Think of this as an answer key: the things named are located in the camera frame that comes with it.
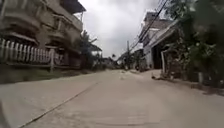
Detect utility pole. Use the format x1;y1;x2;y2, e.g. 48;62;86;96
125;40;131;70

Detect palm tree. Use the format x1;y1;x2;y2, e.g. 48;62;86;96
77;30;98;70

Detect grey concrete road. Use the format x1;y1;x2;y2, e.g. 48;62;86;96
0;68;224;128

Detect white building with grey roof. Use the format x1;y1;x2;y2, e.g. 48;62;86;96
138;11;179;70

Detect beige multi-storey building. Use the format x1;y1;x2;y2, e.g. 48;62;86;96
0;0;87;69

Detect white picket fence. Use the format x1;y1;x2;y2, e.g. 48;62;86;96
0;38;56;72

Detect grey roadside verge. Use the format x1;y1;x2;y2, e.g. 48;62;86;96
146;70;224;97

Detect row of green trees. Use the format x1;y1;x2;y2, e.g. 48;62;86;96
161;0;224;88

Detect overhead wires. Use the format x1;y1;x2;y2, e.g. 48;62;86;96
128;0;169;51

